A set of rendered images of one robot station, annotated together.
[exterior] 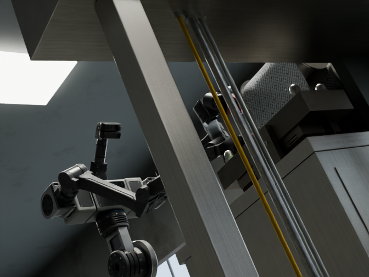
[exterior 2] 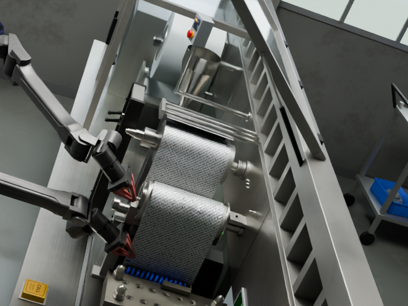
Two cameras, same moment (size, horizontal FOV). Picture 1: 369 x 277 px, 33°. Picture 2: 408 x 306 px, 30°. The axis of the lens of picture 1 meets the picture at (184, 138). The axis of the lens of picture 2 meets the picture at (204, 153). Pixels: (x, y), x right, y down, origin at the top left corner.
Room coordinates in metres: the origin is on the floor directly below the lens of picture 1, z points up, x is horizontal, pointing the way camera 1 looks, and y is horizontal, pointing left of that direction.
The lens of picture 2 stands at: (0.77, 1.53, 2.43)
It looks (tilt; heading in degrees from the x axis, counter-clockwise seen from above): 25 degrees down; 297
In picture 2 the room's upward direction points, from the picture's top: 24 degrees clockwise
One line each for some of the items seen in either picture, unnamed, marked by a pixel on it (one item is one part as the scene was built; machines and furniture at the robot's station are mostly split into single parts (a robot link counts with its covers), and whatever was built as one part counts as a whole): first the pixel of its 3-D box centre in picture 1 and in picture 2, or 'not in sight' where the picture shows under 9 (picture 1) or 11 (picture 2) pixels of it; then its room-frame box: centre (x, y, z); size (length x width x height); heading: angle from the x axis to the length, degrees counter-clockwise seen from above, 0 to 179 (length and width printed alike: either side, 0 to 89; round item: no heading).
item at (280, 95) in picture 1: (286, 115); (166, 255); (1.70, -0.30, 1.11); 0.23 x 0.01 x 0.18; 39
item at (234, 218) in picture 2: not in sight; (237, 218); (1.60, -0.46, 1.28); 0.06 x 0.05 x 0.02; 39
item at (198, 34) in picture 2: not in sight; (198, 30); (2.15, -0.71, 1.66); 0.07 x 0.07 x 0.10; 56
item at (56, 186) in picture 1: (67, 191); not in sight; (2.38, 0.53, 1.45); 0.09 x 0.08 x 0.12; 136
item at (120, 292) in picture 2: (229, 157); (120, 291); (1.68, -0.10, 1.05); 0.04 x 0.04 x 0.04
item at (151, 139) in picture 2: not in sight; (150, 138); (2.00, -0.45, 1.33); 0.06 x 0.06 x 0.06; 39
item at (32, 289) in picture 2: not in sight; (34, 291); (1.91, 0.00, 0.91); 0.07 x 0.07 x 0.02; 39
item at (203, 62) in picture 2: not in sight; (201, 59); (2.20, -0.90, 1.50); 0.14 x 0.14 x 0.06
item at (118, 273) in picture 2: not in sight; (119, 271); (1.75, -0.17, 1.05); 0.04 x 0.04 x 0.04
